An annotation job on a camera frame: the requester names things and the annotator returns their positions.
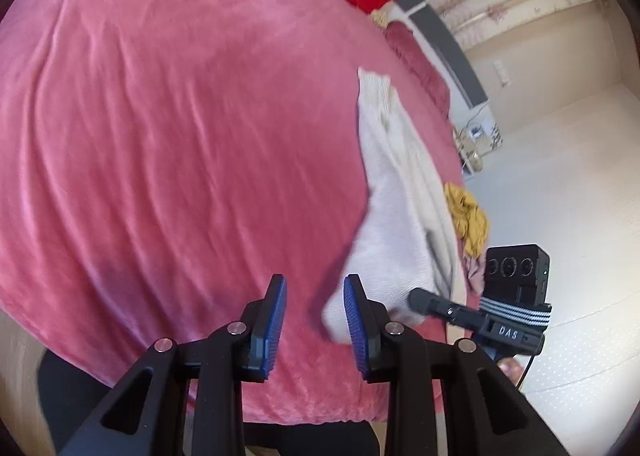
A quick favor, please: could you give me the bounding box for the beige knit sweater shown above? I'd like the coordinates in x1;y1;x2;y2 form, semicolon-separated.
342;68;468;326

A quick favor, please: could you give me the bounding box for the person right hand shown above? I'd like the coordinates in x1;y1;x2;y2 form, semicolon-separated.
497;358;524;386

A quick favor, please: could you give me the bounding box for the pink garment at bed edge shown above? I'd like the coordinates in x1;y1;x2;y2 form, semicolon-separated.
463;253;486;295

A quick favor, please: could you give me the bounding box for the yellow garment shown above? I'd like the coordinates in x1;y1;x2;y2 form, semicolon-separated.
444;183;489;259

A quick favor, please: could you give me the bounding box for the white bedside table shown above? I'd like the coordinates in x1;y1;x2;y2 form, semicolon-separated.
450;102;502;179

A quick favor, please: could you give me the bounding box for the dark pink pillow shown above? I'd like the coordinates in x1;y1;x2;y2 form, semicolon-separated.
383;21;450;120

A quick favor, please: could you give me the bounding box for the cream plush toy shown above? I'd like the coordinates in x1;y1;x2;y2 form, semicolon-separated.
369;9;390;30

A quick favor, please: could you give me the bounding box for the pink bed blanket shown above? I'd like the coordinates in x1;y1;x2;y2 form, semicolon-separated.
1;0;462;424

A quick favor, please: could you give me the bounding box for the wall power socket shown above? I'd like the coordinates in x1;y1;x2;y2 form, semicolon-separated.
492;59;511;87

